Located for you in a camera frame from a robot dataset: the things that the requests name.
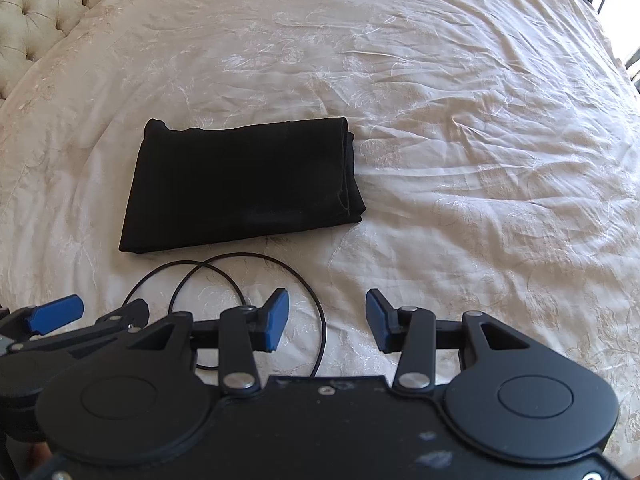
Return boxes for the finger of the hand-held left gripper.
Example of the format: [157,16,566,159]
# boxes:
[7,299,152,357]
[0,294,85,346]

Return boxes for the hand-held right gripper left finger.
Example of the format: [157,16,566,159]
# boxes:
[127,288,290,397]

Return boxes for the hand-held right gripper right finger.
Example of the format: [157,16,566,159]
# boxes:
[365,288,532,396]

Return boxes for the black pants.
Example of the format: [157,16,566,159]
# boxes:
[118,117,367,254]

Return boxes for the cream embroidered bedspread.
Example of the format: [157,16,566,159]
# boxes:
[0,0,640,463]

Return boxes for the beige tufted headboard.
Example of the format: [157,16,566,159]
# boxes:
[0,0,163,102]

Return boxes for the black cable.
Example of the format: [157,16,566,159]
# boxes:
[124,252,329,377]

